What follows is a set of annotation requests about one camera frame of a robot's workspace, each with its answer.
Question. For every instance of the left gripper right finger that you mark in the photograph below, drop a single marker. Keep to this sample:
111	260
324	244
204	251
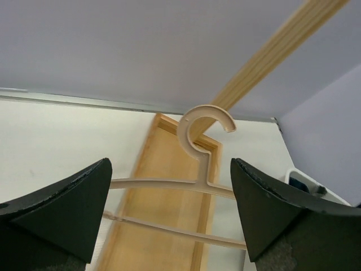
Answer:
286	228

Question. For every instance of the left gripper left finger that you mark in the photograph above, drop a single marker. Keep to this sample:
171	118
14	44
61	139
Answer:
56	227

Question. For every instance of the dark blue denim skirt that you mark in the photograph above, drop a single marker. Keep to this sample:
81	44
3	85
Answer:
299	185

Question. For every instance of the beige plastic hanger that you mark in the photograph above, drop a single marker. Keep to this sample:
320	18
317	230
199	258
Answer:
201	184

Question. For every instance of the grey pleated skirt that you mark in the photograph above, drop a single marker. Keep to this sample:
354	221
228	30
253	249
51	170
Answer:
320	191

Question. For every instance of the white plastic basket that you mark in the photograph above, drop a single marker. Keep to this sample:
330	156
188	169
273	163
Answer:
313	185

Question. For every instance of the wooden clothes rack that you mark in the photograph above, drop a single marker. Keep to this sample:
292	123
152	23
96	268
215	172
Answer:
306	20

